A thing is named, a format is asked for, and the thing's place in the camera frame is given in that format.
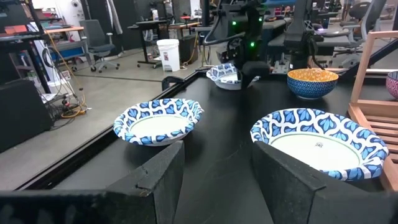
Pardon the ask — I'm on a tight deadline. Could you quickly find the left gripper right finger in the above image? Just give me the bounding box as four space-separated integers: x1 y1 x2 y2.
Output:
251 141 398 224

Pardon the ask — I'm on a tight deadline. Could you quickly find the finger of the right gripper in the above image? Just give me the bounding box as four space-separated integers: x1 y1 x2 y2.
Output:
241 60 271 90

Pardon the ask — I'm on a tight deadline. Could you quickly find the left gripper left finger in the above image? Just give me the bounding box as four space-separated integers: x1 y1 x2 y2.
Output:
0 139 186 224

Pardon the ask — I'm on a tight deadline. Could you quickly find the blue white paper bowl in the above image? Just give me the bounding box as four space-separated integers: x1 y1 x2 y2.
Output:
249 108 390 182
205 62 261 91
113 98 205 147

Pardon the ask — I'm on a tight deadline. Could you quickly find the striped blue bowl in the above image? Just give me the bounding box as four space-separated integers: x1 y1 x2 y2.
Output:
386 70 398 100

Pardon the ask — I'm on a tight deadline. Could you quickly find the wooden slatted shelf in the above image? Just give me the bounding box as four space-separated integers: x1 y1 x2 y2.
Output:
347 30 398 192

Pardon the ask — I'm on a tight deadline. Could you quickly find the black bin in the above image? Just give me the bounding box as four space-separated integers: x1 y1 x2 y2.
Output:
178 34 200 65

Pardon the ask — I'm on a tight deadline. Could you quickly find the white plastic bin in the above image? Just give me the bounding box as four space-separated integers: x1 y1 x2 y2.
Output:
155 38 182 73

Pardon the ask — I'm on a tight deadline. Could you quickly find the black table clamp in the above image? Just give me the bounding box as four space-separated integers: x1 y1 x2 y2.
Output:
161 75 185 91

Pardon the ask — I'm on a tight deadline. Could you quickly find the black desk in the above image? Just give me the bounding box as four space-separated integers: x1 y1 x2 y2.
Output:
127 19 171 69

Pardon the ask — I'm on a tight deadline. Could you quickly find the black office chair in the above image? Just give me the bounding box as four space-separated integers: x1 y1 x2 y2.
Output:
337 0 386 68

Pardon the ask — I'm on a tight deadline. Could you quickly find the large black box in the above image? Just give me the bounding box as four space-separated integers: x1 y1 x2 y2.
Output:
0 78 54 154

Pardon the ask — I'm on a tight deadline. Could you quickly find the grey office chair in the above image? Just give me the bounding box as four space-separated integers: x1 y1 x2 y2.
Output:
78 19 121 74

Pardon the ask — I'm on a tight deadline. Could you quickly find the wooden top desk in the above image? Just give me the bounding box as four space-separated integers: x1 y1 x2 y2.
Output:
43 26 94 73

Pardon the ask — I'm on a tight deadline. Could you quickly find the black metal rack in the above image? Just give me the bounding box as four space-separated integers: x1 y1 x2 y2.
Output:
0 0 53 94

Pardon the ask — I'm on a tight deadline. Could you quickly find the orange box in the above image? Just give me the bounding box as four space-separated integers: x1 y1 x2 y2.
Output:
4 24 29 35

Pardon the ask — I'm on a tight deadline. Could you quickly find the yellow floor cable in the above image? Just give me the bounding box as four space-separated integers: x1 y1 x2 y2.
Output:
46 29 91 119

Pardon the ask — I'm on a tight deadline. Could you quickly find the black diagonal frame strut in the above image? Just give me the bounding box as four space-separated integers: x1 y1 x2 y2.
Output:
340 39 398 80

